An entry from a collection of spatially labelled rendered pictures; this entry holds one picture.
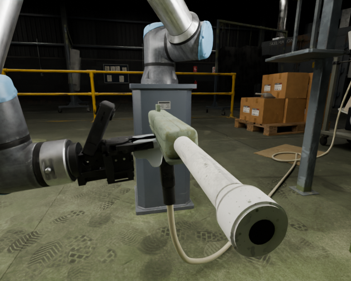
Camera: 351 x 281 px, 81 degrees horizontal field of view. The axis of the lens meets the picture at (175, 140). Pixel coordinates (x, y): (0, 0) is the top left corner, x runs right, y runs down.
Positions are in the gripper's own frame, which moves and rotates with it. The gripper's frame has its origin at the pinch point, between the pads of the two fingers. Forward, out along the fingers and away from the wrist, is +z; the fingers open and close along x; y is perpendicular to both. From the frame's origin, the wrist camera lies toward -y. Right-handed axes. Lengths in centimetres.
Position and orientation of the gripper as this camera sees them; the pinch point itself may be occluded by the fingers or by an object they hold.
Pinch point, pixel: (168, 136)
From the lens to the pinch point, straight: 45.8
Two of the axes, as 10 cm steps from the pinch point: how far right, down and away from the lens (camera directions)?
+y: 1.0, 9.7, 2.2
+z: 9.7, -1.4, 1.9
